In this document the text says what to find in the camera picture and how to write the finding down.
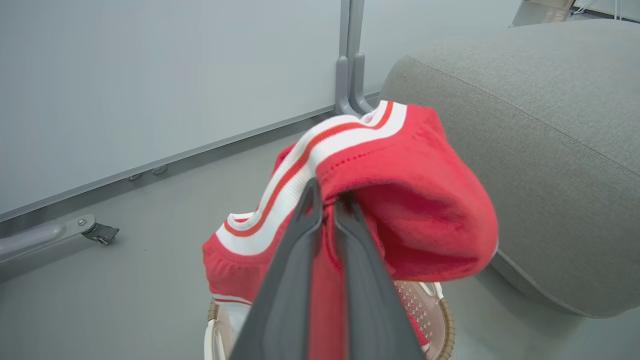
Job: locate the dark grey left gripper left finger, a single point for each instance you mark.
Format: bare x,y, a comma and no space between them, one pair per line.
285,290

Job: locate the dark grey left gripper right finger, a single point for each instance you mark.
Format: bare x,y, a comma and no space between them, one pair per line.
370,300

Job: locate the red garment with white stripes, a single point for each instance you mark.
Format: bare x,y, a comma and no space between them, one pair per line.
410,200

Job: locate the cream perforated laundry basket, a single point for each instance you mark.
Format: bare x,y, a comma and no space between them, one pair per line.
426,310

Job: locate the small metal floor glide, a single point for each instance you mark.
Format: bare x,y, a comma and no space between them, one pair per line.
160,170
134,176

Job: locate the black caster wheel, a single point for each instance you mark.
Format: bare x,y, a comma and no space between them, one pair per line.
101,233

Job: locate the grey fabric sofa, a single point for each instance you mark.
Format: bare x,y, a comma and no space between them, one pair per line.
545,150

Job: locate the grey metal partition leg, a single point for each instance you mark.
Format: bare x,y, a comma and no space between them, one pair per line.
40,235

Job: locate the beige background panel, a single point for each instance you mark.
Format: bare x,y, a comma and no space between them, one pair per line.
542,11

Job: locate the grey partition post bracket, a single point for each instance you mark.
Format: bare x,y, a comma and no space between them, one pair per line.
350,65

